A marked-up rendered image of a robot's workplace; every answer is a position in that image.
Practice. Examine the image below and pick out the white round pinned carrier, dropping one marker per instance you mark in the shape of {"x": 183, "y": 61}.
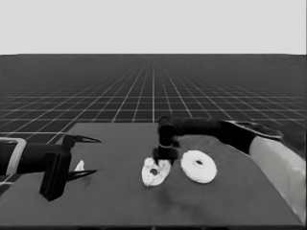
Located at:
{"x": 158, "y": 180}

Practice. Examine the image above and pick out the large thick white disc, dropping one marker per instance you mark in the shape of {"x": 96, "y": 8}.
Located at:
{"x": 204, "y": 174}

